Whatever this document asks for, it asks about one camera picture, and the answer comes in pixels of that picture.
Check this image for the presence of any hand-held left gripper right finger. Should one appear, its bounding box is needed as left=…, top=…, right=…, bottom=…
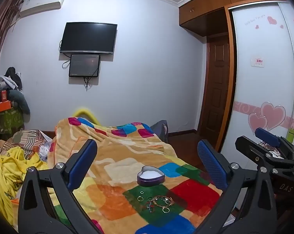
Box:
left=197, top=139, right=277, bottom=234

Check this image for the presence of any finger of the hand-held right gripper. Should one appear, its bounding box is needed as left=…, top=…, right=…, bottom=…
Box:
left=255, top=127, right=294, bottom=162
left=235, top=136, right=294, bottom=173

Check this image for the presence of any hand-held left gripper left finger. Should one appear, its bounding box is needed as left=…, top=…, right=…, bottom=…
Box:
left=18, top=139, right=99, bottom=234

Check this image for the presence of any gold chain bracelet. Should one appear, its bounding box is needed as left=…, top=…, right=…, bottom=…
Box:
left=152, top=196, right=174, bottom=206

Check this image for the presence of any purple heart-shaped tin box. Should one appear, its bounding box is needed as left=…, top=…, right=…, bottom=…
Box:
left=137, top=166, right=165, bottom=187

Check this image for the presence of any pile of small toiletries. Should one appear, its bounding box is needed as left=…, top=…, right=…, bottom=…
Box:
left=259, top=141, right=285, bottom=159

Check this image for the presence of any white floral cloth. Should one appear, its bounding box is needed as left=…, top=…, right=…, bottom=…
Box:
left=38, top=141, right=52, bottom=162

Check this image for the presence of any colourful checkered blanket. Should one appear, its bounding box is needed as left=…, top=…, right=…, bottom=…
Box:
left=47, top=117, right=223, bottom=234

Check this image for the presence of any yellow foam tube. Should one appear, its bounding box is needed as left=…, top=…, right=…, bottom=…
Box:
left=73, top=107, right=99, bottom=125

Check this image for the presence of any white heart-print wardrobe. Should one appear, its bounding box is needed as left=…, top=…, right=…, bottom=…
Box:
left=220, top=1, right=294, bottom=173

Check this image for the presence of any grey bag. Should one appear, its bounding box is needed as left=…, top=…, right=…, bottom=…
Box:
left=150, top=120, right=169, bottom=143

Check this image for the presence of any striped blanket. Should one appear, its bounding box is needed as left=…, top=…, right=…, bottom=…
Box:
left=0, top=129, right=52, bottom=156

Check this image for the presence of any brown wooden door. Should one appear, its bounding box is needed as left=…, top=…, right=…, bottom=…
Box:
left=198, top=35, right=231, bottom=149

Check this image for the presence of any pink note sticker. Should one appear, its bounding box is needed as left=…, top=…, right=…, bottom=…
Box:
left=250, top=57, right=265, bottom=67

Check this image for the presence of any yellow blanket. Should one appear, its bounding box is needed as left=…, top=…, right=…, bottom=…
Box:
left=0, top=146, right=49, bottom=225

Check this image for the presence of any green bag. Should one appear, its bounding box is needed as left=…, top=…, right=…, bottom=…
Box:
left=0, top=107, right=24, bottom=133

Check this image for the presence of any small black monitor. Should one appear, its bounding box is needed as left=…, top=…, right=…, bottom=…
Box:
left=69, top=54, right=101, bottom=78

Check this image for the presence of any orange box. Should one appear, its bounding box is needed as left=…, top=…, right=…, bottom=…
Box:
left=0, top=100, right=12, bottom=113

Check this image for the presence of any pile of clothes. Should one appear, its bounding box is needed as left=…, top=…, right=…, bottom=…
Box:
left=0, top=67, right=23, bottom=103

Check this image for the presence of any wooden overhead cabinet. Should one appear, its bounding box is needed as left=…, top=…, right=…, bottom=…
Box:
left=178, top=0, right=287, bottom=37

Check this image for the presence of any striped curtain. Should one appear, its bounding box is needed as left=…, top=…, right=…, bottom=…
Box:
left=0, top=0, right=24, bottom=76

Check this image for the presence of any white air conditioner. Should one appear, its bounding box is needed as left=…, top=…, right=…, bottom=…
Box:
left=20, top=0, right=66, bottom=19

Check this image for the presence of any black wall television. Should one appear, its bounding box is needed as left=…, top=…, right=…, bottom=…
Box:
left=59, top=22, right=118, bottom=55

